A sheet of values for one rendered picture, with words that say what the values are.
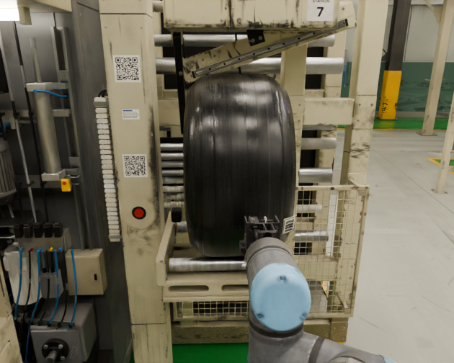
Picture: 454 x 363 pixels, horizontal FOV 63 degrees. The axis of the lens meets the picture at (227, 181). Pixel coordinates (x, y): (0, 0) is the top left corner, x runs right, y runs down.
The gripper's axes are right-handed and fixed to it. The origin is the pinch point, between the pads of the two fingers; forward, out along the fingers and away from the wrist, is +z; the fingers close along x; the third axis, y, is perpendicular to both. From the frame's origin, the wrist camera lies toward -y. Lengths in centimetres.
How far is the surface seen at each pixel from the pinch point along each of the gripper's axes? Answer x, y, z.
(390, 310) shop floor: -102, -99, 126
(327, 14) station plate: -30, 61, 49
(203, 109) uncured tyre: 12.7, 29.7, 15.0
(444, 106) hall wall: -597, 22, 893
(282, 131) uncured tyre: -8.2, 24.1, 11.5
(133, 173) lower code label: 35.4, 9.9, 29.0
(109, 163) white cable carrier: 43, 13, 30
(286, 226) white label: -10.0, -2.4, 11.9
